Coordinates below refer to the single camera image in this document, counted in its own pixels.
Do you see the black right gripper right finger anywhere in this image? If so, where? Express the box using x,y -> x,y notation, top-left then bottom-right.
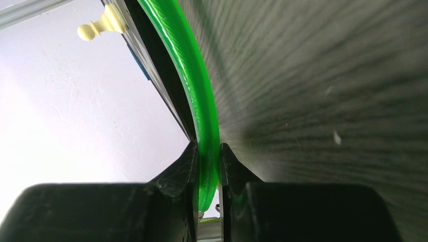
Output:
219,143 -> 402,241

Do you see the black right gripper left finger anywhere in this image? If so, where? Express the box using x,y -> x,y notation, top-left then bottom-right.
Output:
1,141 -> 199,241

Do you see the green cable lock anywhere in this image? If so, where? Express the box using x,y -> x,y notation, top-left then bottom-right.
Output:
139,1 -> 221,212

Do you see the black white chessboard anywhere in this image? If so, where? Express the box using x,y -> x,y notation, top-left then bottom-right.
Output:
102,0 -> 196,140

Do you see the white chess pawn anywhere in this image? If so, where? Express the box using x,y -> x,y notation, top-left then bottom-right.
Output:
77,4 -> 128,41

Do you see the aluminium frame rail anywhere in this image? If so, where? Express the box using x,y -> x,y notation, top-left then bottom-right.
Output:
1,0 -> 72,30

